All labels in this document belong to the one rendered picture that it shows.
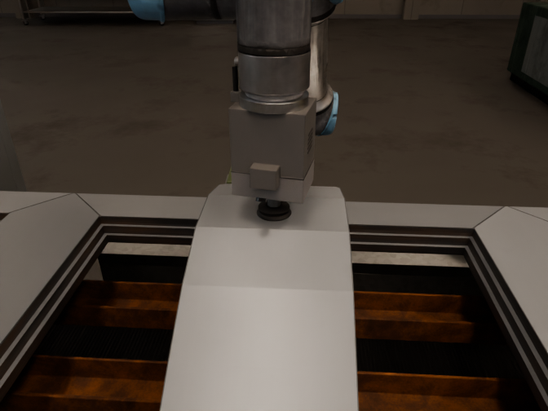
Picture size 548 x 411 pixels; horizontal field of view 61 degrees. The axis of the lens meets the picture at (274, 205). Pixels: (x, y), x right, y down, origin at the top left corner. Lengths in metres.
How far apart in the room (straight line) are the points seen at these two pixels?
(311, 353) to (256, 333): 0.06
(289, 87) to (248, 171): 0.11
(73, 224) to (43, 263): 0.12
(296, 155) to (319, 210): 0.11
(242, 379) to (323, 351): 0.08
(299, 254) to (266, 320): 0.09
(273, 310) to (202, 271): 0.09
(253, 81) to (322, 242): 0.19
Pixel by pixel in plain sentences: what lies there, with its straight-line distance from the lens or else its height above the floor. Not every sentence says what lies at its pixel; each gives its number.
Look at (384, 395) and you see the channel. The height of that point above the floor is 0.68.
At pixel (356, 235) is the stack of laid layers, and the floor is 0.85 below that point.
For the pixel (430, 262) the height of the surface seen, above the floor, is 0.68.
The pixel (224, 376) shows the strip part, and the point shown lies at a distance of 0.47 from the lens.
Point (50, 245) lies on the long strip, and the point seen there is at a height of 0.87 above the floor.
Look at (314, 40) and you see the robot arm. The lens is 1.04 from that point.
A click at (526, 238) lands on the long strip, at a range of 0.95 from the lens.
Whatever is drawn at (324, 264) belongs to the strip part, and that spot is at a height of 1.02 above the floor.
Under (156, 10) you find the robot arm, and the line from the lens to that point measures 0.60.
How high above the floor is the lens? 1.32
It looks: 29 degrees down
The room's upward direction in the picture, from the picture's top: straight up
